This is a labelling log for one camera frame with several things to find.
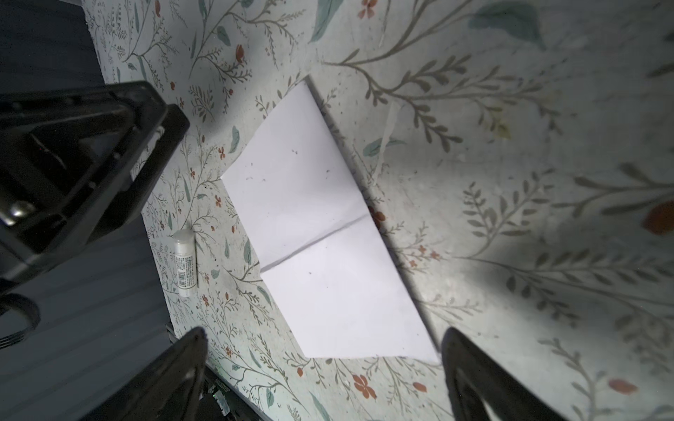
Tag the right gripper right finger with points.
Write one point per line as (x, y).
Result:
(476, 382)

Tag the white glue stick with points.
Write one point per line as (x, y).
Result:
(185, 262)

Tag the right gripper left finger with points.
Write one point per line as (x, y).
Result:
(169, 388)

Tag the white floral letter paper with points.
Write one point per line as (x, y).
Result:
(321, 256)

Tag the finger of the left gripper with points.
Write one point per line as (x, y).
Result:
(77, 165)

